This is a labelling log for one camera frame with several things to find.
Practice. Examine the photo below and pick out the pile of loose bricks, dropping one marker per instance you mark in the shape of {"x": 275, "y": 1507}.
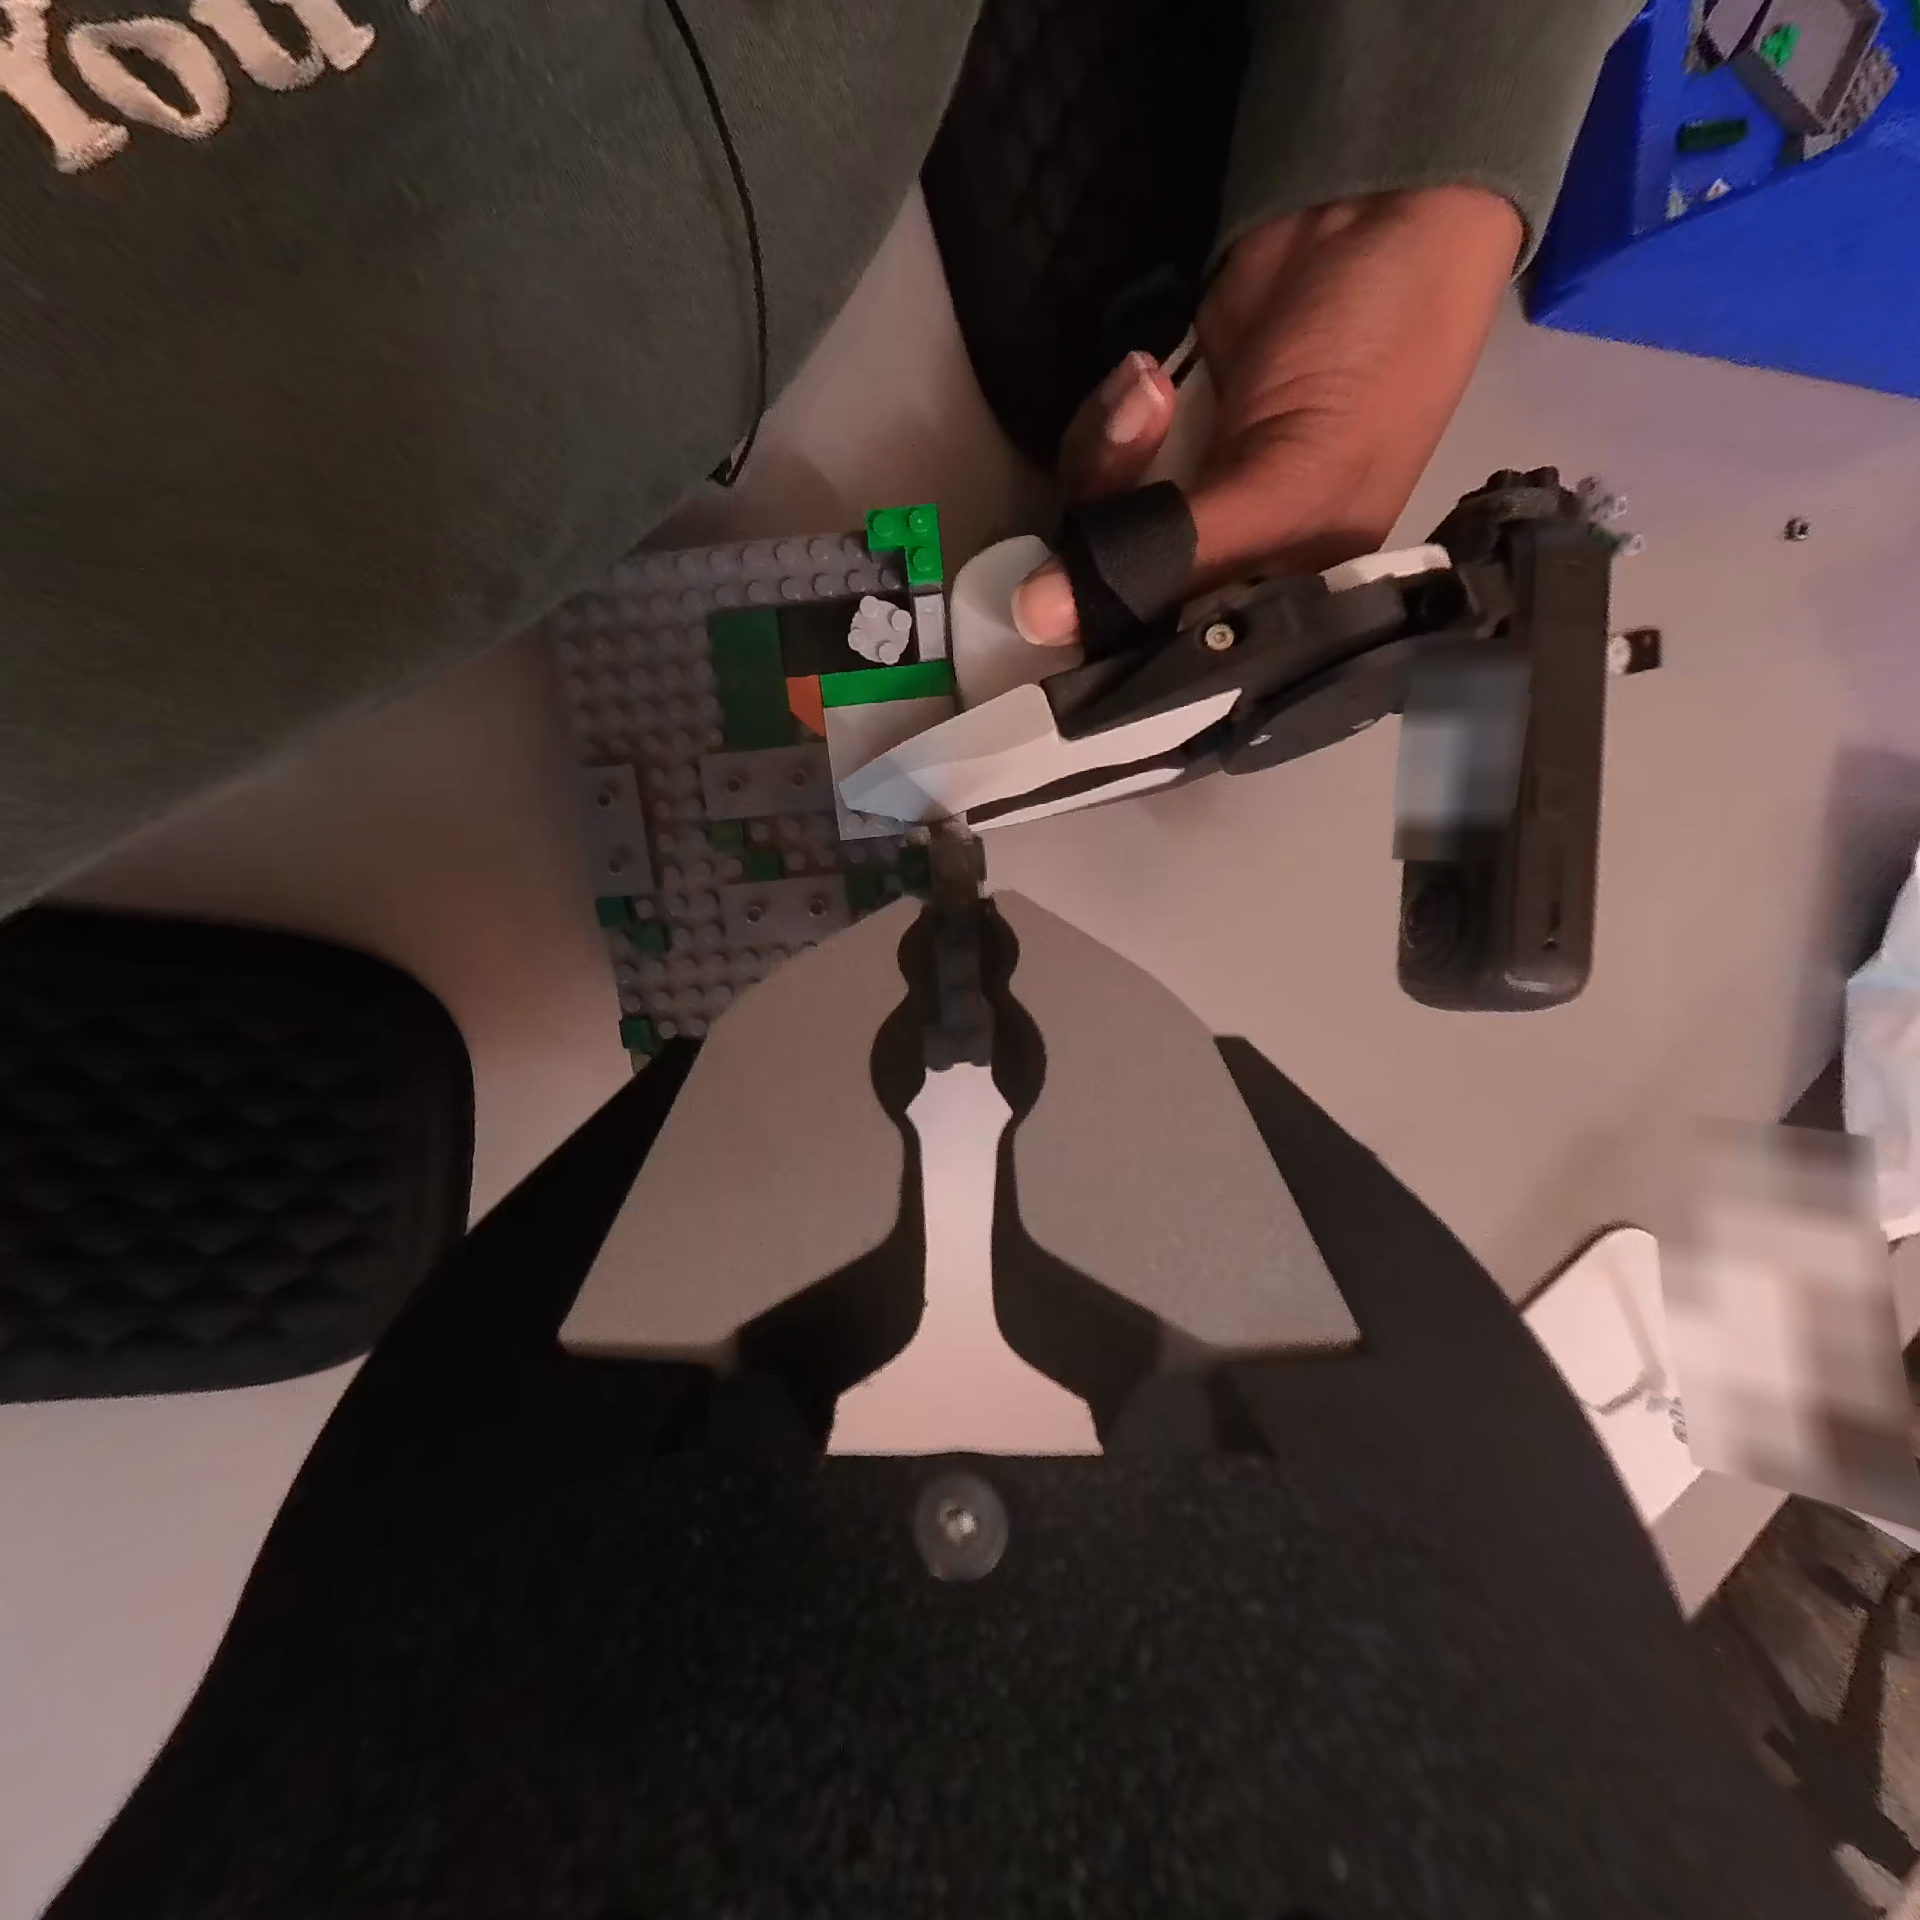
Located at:
{"x": 1801, "y": 59}

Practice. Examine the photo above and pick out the person's left hand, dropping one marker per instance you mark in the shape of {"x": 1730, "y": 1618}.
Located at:
{"x": 1337, "y": 375}

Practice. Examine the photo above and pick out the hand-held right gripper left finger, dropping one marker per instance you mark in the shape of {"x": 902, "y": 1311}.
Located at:
{"x": 751, "y": 1201}

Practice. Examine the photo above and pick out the blue storage bin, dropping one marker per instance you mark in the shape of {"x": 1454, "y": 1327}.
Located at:
{"x": 1724, "y": 283}

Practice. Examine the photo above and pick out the grey studded brick baseplate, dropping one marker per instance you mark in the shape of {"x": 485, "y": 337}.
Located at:
{"x": 661, "y": 840}

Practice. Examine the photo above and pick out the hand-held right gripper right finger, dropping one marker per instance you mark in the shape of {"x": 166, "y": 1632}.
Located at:
{"x": 1186, "y": 1201}

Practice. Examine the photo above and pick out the small black brick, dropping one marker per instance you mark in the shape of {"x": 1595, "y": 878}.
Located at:
{"x": 1635, "y": 651}

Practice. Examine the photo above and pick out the person's left forearm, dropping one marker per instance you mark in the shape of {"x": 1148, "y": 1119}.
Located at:
{"x": 1382, "y": 106}

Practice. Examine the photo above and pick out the small dark grey brick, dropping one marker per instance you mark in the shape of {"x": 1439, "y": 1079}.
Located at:
{"x": 950, "y": 974}

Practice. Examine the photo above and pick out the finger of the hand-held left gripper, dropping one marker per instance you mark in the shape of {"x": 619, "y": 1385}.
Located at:
{"x": 1097, "y": 784}
{"x": 946, "y": 750}

